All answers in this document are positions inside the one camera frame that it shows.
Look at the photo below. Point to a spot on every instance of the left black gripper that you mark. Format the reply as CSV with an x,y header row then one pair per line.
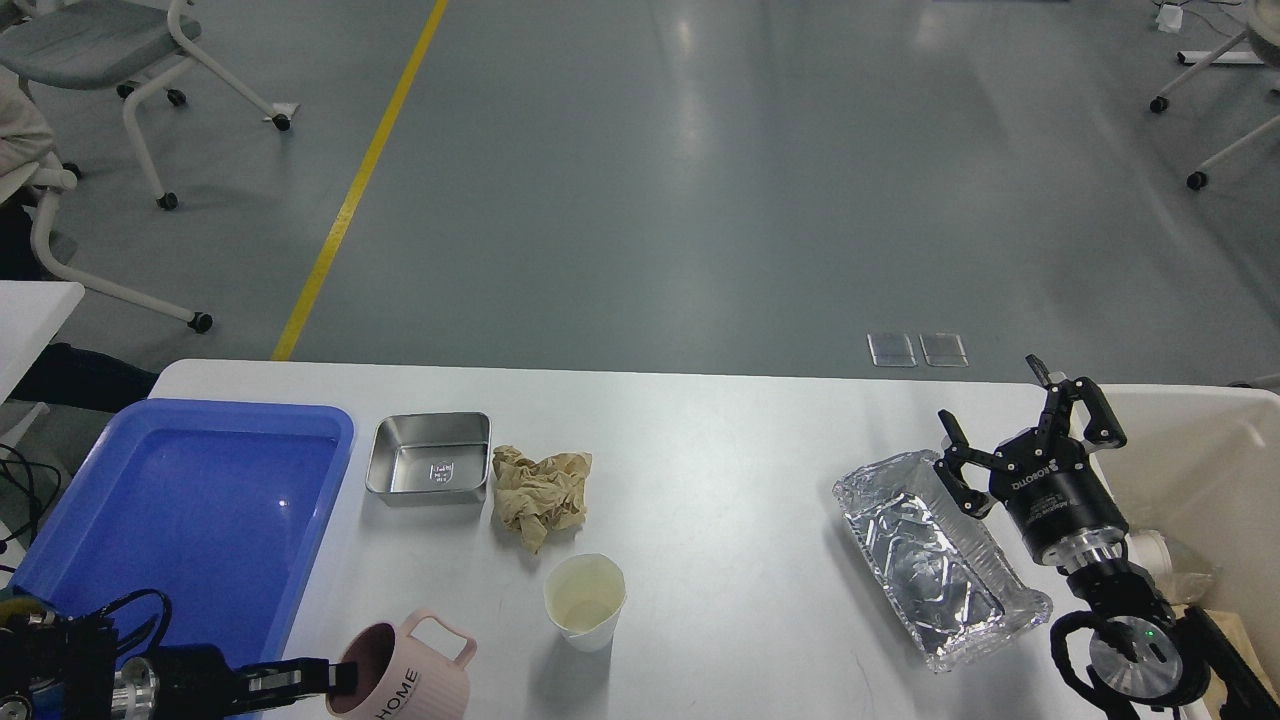
x,y
194,681

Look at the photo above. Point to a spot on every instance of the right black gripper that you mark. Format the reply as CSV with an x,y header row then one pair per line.
x,y
1055,495

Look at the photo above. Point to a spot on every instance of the pink HOME mug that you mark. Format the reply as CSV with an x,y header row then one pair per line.
x,y
397,676

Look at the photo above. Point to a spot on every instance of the aluminium foil tray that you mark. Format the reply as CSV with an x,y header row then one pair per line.
x,y
945,576

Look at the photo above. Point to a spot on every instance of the stainless steel rectangular dish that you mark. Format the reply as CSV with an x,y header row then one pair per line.
x,y
430,459

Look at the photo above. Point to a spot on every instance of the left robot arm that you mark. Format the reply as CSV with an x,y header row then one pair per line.
x,y
111,663

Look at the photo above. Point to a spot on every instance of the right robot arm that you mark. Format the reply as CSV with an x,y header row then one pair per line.
x,y
1127,647

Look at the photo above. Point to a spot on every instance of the clear plastic bottle in bin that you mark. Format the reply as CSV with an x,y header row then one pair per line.
x,y
1180,574

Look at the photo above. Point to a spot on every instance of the right floor socket plate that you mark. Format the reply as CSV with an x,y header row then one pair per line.
x,y
944,350

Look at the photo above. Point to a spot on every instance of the floor socket plate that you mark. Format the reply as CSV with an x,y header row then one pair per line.
x,y
891,350
944,350

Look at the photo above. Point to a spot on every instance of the beige plastic bin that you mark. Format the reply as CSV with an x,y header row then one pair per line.
x,y
1202,465

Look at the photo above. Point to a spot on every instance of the blue plastic tray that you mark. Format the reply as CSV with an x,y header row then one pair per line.
x,y
220,505

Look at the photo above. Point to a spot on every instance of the left floor socket plate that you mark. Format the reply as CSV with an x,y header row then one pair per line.
x,y
891,350

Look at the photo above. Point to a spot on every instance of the brown paper in bin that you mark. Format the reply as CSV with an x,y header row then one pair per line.
x,y
1217,693

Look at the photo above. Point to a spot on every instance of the crumpled brown paper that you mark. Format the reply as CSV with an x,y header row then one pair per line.
x,y
534,498

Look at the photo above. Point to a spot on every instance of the white paper cup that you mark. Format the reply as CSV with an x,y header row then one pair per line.
x,y
584,597

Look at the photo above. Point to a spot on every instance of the person in dark trousers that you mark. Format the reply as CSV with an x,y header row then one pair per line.
x,y
62,374

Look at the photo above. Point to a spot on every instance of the white side table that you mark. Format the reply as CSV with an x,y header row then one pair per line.
x,y
32,312

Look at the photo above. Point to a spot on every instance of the grey office chair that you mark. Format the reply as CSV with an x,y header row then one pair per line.
x,y
136,49

